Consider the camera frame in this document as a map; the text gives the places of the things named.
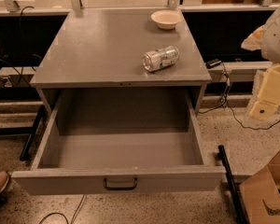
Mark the black drawer handle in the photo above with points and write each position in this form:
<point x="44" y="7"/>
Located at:
<point x="120" y="185"/>

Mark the white paper bowl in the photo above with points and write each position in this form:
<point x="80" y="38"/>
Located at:
<point x="166" y="19"/>

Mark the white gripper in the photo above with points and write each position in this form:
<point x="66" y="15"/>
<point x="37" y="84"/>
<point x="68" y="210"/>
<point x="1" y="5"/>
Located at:
<point x="277" y="37"/>

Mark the small black power adapter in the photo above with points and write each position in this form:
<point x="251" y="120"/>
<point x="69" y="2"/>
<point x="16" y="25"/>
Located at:
<point x="213" y="63"/>

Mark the black leg on left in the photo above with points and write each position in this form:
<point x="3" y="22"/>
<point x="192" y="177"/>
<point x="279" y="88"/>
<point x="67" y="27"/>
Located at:
<point x="25" y="150"/>

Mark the silver green 7up can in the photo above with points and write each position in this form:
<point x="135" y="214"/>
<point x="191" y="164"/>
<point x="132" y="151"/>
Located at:
<point x="158" y="59"/>

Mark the open grey top drawer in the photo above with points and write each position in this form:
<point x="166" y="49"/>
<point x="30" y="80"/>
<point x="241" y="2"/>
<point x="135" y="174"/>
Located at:
<point x="120" y="133"/>

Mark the brown cardboard box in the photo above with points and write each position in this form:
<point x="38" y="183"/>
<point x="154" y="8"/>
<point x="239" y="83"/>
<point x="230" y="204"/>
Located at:
<point x="260" y="194"/>

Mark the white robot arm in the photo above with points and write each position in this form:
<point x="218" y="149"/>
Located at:
<point x="266" y="38"/>

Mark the black bar right of drawer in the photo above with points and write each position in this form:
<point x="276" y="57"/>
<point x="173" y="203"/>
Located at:
<point x="240" y="214"/>

